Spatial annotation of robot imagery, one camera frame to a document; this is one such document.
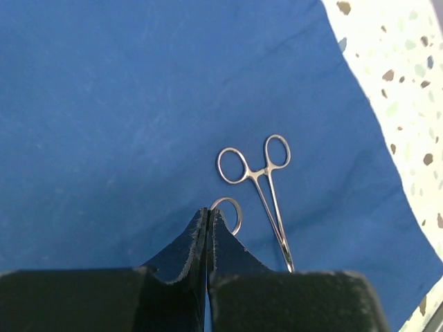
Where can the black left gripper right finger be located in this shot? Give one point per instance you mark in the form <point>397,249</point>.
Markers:
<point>245,295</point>

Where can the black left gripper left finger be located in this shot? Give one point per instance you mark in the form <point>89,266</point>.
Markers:
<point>166,293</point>

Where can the blue surgical cloth wrap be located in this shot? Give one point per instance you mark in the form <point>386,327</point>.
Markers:
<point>113,114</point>

